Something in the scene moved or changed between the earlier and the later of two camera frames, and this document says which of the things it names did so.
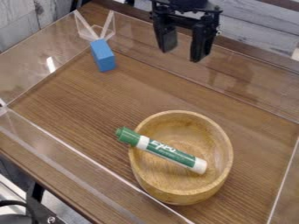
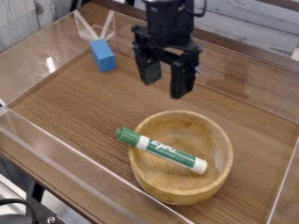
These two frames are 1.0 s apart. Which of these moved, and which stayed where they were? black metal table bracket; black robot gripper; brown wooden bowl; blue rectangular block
Moved: black robot gripper
Stayed: brown wooden bowl; blue rectangular block; black metal table bracket
